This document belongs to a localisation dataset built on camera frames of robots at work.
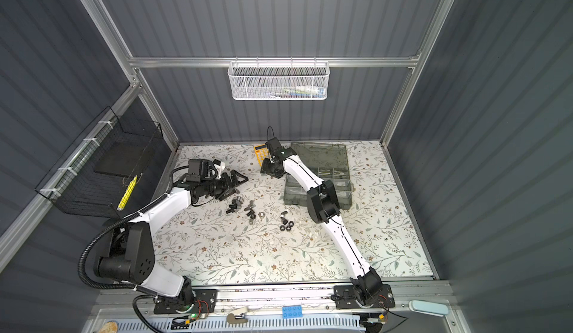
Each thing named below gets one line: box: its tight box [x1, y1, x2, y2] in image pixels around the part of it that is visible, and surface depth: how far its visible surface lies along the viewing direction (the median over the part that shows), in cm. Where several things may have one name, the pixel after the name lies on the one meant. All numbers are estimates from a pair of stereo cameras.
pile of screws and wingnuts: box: [225, 195, 266, 225], surface depth 98 cm
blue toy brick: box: [282, 304, 303, 319], surface depth 72 cm
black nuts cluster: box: [279, 210, 294, 232], surface depth 93 cm
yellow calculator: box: [253, 143, 270, 167], surface depth 118 cm
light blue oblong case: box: [408, 299, 450, 318], surface depth 70 cm
